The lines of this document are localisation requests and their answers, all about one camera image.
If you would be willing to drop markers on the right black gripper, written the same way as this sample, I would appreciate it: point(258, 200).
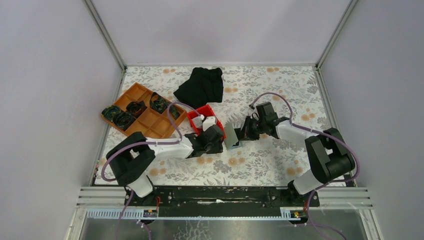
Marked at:
point(246, 134)

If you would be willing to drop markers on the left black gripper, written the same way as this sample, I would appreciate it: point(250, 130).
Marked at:
point(217, 149)

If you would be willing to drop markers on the grey-green card holder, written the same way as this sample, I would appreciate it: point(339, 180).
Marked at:
point(232, 134)

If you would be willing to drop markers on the red plastic bin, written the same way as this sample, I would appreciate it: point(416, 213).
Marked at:
point(206, 110)

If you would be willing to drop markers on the wooden divided organizer tray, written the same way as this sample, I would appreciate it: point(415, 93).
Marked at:
point(150, 123)

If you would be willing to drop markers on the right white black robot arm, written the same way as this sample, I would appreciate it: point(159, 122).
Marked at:
point(328, 155)

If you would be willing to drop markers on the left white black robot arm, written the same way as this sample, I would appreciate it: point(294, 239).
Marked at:
point(130, 159)

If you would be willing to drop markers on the black cloth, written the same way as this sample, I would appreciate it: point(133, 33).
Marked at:
point(203, 86)

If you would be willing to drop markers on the rolled dark patterned tie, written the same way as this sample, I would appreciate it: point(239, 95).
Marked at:
point(109, 112)

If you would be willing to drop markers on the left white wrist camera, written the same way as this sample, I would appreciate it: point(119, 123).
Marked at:
point(208, 122)

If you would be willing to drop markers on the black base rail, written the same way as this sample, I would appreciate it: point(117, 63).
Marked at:
point(213, 201)

